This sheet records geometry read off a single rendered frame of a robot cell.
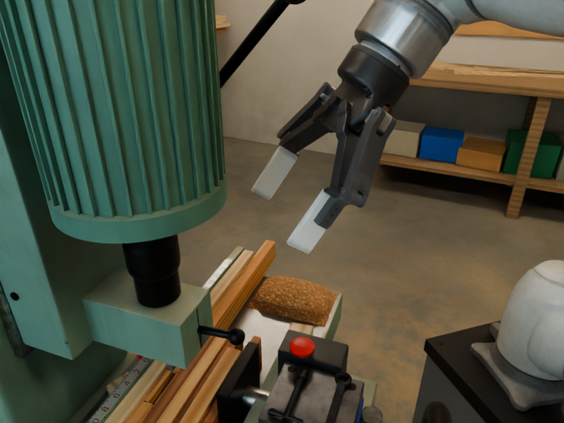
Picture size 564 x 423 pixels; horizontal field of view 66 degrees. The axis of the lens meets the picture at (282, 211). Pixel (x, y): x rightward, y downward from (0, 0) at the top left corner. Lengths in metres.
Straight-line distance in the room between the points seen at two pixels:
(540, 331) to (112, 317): 0.77
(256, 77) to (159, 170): 3.76
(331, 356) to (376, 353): 1.44
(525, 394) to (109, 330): 0.82
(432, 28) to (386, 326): 1.75
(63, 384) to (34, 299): 0.23
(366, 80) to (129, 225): 0.27
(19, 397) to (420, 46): 0.65
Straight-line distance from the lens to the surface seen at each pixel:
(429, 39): 0.49
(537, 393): 1.10
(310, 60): 3.88
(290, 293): 0.76
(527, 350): 1.03
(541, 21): 0.42
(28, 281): 0.56
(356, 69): 0.48
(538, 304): 0.98
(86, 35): 0.36
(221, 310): 0.72
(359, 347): 2.00
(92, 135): 0.37
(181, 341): 0.52
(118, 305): 0.55
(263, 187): 0.57
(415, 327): 2.15
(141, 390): 0.62
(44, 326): 0.60
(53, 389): 0.76
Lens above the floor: 1.41
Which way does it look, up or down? 28 degrees down
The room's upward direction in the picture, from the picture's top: straight up
